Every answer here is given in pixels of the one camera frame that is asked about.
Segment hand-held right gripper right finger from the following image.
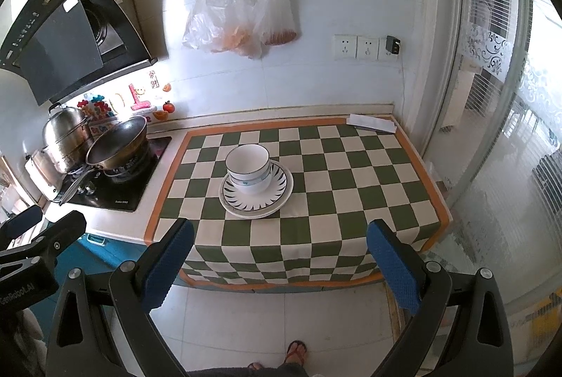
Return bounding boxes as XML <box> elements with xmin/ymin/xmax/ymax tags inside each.
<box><xmin>366</xmin><ymin>219</ymin><xmax>514</xmax><ymax>377</ymax></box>

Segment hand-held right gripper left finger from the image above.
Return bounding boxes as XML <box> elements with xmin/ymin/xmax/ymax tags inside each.
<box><xmin>46</xmin><ymin>218</ymin><xmax>196</xmax><ymax>377</ymax></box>

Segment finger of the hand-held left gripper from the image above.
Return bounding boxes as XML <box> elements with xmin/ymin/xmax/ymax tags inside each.
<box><xmin>0</xmin><ymin>210</ymin><xmax>87</xmax><ymax>269</ymax></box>
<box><xmin>0</xmin><ymin>204</ymin><xmax>43</xmax><ymax>240</ymax></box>

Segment plain white plate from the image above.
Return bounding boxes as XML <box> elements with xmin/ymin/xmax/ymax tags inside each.
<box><xmin>218</xmin><ymin>172</ymin><xmax>294</xmax><ymax>220</ymax></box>

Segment white bowl dark rim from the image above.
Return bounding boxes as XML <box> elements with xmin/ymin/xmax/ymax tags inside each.
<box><xmin>225</xmin><ymin>144</ymin><xmax>271</xmax><ymax>184</ymax></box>

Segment blue leaf pattern plate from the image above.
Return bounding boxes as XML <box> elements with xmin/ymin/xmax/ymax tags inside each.
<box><xmin>222</xmin><ymin>160</ymin><xmax>290</xmax><ymax>212</ymax></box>

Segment blue base cabinet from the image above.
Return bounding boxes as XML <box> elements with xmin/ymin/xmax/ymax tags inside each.
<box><xmin>31</xmin><ymin>233</ymin><xmax>148</xmax><ymax>343</ymax></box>

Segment small steel pot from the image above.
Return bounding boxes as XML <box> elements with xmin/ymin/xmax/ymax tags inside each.
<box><xmin>24</xmin><ymin>148</ymin><xmax>67</xmax><ymax>203</ymax></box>

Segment black gas stove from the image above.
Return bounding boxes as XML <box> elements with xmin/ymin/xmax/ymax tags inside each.
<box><xmin>56</xmin><ymin>135</ymin><xmax>173</xmax><ymax>212</ymax></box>

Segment steel steamer pot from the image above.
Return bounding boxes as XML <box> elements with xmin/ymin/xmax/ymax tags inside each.
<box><xmin>41</xmin><ymin>103</ymin><xmax>91</xmax><ymax>174</ymax></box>

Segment green white checkered tablecloth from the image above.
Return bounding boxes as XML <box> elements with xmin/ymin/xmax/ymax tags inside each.
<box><xmin>145</xmin><ymin>117</ymin><xmax>452</xmax><ymax>290</ymax></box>

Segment steel wok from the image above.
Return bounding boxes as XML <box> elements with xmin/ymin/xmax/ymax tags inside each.
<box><xmin>85</xmin><ymin>115</ymin><xmax>149</xmax><ymax>181</ymax></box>

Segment person's right sandalled foot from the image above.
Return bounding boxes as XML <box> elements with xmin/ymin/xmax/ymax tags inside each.
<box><xmin>283</xmin><ymin>339</ymin><xmax>308</xmax><ymax>367</ymax></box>

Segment white folded paper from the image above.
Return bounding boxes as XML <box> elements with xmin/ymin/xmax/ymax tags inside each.
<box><xmin>346</xmin><ymin>113</ymin><xmax>396</xmax><ymax>135</ymax></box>

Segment black range hood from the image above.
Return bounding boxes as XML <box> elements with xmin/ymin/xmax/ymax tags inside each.
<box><xmin>0</xmin><ymin>0</ymin><xmax>158</xmax><ymax>106</ymax></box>

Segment frosted glass sliding door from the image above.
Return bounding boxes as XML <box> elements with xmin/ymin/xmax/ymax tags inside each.
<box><xmin>432</xmin><ymin>0</ymin><xmax>562</xmax><ymax>364</ymax></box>

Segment large clear plastic bag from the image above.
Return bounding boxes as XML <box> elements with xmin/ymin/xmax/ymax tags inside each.
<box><xmin>182</xmin><ymin>0</ymin><xmax>269</xmax><ymax>60</ymax></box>

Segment colourful wall stickers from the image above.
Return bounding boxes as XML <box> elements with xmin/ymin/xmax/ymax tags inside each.
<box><xmin>77</xmin><ymin>70</ymin><xmax>177</xmax><ymax>124</ymax></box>

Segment white wall socket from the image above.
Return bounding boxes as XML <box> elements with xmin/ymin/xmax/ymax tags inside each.
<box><xmin>378</xmin><ymin>37</ymin><xmax>401</xmax><ymax>62</ymax></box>
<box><xmin>334</xmin><ymin>34</ymin><xmax>357</xmax><ymax>61</ymax></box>
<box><xmin>357</xmin><ymin>35</ymin><xmax>379</xmax><ymax>62</ymax></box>

